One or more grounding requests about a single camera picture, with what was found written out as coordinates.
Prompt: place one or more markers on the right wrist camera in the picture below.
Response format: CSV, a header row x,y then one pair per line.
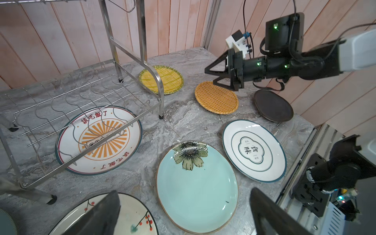
x,y
240,43

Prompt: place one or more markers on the cream floral plate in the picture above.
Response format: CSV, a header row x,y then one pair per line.
x,y
134,217

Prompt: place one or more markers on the white plate green clover motif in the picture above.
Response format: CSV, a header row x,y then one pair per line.
x,y
254,151

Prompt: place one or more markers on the light green flower plate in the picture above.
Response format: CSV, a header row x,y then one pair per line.
x,y
197,187

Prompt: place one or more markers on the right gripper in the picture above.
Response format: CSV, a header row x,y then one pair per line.
x,y
229,68

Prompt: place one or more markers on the dark teal ceramic plate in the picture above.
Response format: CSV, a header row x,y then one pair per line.
x,y
8,226

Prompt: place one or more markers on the black round plate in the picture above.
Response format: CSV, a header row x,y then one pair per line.
x,y
273,107

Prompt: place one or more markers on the stainless steel dish rack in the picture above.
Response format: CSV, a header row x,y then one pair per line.
x,y
33,116

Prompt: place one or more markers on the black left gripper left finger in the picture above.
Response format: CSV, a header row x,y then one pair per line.
x,y
100,220

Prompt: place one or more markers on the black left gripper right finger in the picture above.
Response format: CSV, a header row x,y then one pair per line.
x,y
270,219

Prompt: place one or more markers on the yellow green woven plate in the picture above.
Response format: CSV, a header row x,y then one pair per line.
x,y
172,80

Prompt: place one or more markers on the orange woven bamboo plate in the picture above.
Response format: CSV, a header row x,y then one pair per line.
x,y
216,99

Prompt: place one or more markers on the orange sunburst plate under rack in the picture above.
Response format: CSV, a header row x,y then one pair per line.
x,y
101,139

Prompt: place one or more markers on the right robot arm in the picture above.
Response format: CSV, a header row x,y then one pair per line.
x,y
282,56

